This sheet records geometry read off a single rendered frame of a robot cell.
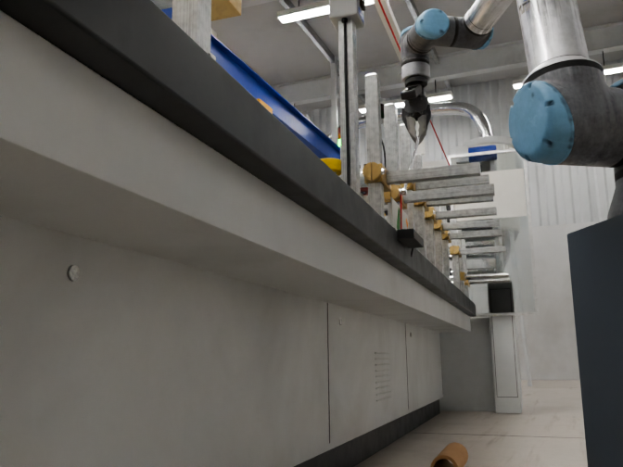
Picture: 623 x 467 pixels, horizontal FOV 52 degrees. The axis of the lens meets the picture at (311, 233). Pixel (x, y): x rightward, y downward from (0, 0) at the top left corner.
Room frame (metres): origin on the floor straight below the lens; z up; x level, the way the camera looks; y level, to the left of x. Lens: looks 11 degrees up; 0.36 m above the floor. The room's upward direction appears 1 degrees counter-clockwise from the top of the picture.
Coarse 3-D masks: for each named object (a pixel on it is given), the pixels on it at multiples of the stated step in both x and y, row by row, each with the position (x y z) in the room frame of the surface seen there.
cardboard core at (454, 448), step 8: (448, 448) 2.07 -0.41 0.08; (456, 448) 2.09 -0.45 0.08; (464, 448) 2.19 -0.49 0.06; (440, 456) 1.94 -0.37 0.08; (448, 456) 1.93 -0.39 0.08; (456, 456) 1.99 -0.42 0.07; (464, 456) 2.12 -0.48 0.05; (432, 464) 1.95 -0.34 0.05; (440, 464) 2.08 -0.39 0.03; (448, 464) 2.18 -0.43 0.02; (456, 464) 1.92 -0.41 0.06; (464, 464) 2.13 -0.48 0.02
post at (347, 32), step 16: (352, 32) 1.40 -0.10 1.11; (352, 48) 1.40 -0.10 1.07; (352, 64) 1.40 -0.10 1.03; (352, 80) 1.40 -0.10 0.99; (352, 96) 1.40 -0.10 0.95; (352, 112) 1.40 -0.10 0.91; (352, 128) 1.40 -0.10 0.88; (352, 144) 1.40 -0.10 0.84; (352, 160) 1.40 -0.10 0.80; (352, 176) 1.40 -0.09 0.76
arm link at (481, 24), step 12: (480, 0) 1.64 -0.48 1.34; (492, 0) 1.60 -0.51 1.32; (504, 0) 1.59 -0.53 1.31; (468, 12) 1.72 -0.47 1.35; (480, 12) 1.66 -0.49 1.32; (492, 12) 1.64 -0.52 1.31; (456, 24) 1.75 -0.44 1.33; (468, 24) 1.73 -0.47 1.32; (480, 24) 1.70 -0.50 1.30; (492, 24) 1.71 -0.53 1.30; (456, 36) 1.77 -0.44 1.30; (468, 36) 1.76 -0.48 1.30; (480, 36) 1.75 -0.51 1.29; (468, 48) 1.82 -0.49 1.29; (480, 48) 1.82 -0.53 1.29
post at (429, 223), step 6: (426, 222) 2.60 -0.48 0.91; (432, 222) 2.59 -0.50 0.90; (426, 228) 2.60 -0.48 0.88; (432, 228) 2.59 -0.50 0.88; (426, 234) 2.60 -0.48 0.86; (432, 234) 2.59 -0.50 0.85; (426, 240) 2.60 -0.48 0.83; (432, 240) 2.59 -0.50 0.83; (426, 246) 2.60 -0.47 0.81; (432, 246) 2.59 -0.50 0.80; (426, 252) 2.60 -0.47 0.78; (432, 252) 2.59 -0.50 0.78; (432, 258) 2.59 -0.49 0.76
